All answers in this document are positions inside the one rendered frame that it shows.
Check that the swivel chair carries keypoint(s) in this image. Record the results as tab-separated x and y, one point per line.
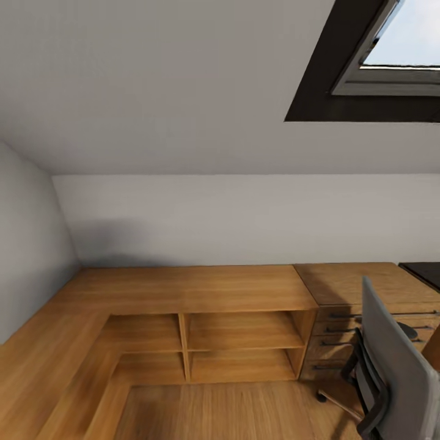
398	389

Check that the fixed window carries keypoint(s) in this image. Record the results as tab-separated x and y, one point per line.
375	61

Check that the bookcase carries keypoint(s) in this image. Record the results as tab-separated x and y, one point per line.
51	388
145	322
246	323

